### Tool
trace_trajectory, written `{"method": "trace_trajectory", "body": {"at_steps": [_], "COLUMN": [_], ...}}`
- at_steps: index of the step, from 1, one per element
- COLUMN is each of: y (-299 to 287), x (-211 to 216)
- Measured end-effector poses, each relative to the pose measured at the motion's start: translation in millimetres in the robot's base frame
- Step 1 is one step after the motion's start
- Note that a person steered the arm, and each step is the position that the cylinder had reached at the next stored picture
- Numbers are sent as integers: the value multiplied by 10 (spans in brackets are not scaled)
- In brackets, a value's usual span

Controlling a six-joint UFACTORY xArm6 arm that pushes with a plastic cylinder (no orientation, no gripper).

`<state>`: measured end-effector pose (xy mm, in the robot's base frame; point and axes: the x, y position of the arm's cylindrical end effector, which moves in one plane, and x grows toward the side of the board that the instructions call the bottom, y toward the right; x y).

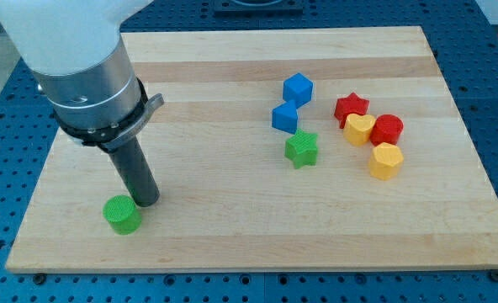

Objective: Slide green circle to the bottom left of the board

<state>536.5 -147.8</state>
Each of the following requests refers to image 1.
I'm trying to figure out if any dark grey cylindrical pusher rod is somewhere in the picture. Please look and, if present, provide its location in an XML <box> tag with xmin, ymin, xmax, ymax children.
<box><xmin>109</xmin><ymin>137</ymin><xmax>160</xmax><ymax>207</ymax></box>

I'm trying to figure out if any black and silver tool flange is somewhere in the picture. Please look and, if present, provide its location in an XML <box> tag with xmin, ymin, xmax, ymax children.
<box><xmin>54</xmin><ymin>79</ymin><xmax>165</xmax><ymax>152</ymax></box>

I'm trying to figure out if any green cylinder block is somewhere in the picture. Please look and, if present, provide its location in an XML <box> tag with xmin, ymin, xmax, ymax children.
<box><xmin>103</xmin><ymin>195</ymin><xmax>142</xmax><ymax>235</ymax></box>

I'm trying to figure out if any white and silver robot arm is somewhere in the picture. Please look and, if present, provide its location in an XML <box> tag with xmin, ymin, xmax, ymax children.
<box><xmin>0</xmin><ymin>0</ymin><xmax>164</xmax><ymax>207</ymax></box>

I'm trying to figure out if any wooden board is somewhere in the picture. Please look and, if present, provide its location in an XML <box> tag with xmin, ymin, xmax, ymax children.
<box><xmin>6</xmin><ymin>26</ymin><xmax>498</xmax><ymax>274</ymax></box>

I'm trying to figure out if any blue triangular block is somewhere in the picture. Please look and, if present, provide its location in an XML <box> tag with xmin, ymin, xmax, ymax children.
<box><xmin>272</xmin><ymin>101</ymin><xmax>299</xmax><ymax>134</ymax></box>

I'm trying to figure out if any green star block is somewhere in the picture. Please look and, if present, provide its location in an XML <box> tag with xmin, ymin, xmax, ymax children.
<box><xmin>284</xmin><ymin>129</ymin><xmax>319</xmax><ymax>169</ymax></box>

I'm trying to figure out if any blue cube block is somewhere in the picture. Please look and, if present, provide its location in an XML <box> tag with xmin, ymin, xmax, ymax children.
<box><xmin>283</xmin><ymin>72</ymin><xmax>313</xmax><ymax>109</ymax></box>

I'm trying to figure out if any red star block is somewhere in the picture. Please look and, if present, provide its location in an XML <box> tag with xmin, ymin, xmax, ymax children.
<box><xmin>334</xmin><ymin>92</ymin><xmax>369</xmax><ymax>129</ymax></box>

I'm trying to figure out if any yellow heart block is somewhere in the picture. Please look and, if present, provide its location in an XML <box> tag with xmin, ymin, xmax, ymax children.
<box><xmin>343</xmin><ymin>114</ymin><xmax>376</xmax><ymax>146</ymax></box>

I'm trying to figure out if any yellow hexagon block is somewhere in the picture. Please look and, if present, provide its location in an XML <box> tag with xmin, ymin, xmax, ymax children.
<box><xmin>368</xmin><ymin>142</ymin><xmax>404</xmax><ymax>180</ymax></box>

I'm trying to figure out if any red cylinder block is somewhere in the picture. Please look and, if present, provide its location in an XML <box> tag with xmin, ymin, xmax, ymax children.
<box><xmin>369</xmin><ymin>114</ymin><xmax>404</xmax><ymax>146</ymax></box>

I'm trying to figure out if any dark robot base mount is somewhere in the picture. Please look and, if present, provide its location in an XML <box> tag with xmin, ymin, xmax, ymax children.
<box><xmin>211</xmin><ymin>0</ymin><xmax>305</xmax><ymax>16</ymax></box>

